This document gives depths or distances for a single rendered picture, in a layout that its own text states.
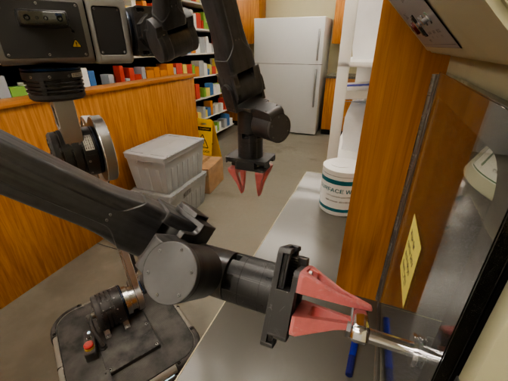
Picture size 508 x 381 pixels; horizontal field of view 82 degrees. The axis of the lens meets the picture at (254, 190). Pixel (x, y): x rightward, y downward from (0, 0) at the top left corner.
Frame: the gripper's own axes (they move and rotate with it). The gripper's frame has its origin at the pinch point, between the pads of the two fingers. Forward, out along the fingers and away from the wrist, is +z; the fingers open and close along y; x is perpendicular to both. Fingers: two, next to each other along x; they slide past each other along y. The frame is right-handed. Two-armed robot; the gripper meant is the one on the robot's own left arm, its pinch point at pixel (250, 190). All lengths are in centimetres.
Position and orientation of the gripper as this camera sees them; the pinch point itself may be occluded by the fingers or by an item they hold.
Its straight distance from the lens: 71.6
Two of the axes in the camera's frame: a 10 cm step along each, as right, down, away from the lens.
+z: 0.0, 9.0, 4.3
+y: 9.3, 1.6, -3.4
